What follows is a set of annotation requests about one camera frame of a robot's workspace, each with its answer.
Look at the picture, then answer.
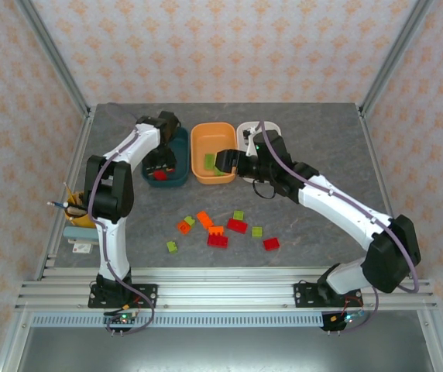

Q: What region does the long orange lego brick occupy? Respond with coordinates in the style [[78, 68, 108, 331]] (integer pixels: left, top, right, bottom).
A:
[[196, 211, 215, 229]]

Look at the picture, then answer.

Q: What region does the teal plastic container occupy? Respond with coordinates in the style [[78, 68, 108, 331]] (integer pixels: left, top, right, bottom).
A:
[[140, 126, 191, 190]]

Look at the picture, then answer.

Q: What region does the orange plastic container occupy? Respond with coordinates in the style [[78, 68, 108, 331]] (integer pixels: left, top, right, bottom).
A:
[[189, 122, 238, 185]]

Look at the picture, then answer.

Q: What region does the white plastic container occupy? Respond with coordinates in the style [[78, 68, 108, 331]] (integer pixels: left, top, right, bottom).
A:
[[235, 120, 284, 184]]

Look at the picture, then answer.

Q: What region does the yellow pencil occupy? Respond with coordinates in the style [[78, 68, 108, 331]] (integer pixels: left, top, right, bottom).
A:
[[63, 181, 77, 205]]

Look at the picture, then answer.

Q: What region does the yellow pencil cup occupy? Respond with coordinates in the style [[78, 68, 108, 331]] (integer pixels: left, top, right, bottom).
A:
[[63, 188, 98, 229]]

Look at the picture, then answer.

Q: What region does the light blue box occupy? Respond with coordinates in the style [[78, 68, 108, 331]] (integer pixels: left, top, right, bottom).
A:
[[63, 226, 99, 241]]

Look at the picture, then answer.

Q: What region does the white card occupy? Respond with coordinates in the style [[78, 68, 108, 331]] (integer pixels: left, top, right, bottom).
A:
[[67, 239, 93, 256]]

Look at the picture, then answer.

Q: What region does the small circuit board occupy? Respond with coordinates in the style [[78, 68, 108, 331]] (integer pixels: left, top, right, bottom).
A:
[[324, 309, 366, 331], [103, 312, 139, 327]]

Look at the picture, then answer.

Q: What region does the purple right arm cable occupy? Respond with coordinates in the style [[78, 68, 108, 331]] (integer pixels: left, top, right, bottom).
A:
[[258, 120, 420, 335]]

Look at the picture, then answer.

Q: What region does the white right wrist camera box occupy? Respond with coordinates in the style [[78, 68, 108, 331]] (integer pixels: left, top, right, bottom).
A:
[[242, 122, 264, 157]]

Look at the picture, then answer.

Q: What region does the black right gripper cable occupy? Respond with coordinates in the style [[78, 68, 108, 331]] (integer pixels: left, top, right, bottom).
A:
[[252, 178, 279, 200]]

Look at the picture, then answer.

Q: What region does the aluminium side rail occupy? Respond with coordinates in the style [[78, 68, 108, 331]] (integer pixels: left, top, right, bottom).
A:
[[33, 106, 97, 282], [356, 104, 418, 280]]

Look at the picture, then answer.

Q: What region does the aluminium front rail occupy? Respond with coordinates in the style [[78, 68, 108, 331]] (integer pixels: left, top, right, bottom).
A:
[[15, 266, 438, 311]]

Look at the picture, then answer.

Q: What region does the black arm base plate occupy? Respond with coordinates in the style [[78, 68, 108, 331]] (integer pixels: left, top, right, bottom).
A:
[[293, 282, 364, 309], [88, 283, 159, 309]]

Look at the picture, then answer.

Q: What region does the aluminium upright post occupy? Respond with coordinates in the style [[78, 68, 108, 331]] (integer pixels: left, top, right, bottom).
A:
[[14, 0, 91, 117], [358, 0, 434, 117]]

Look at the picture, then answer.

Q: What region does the grey slotted cable duct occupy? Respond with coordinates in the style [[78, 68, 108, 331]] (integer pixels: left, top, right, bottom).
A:
[[30, 313, 325, 329]]

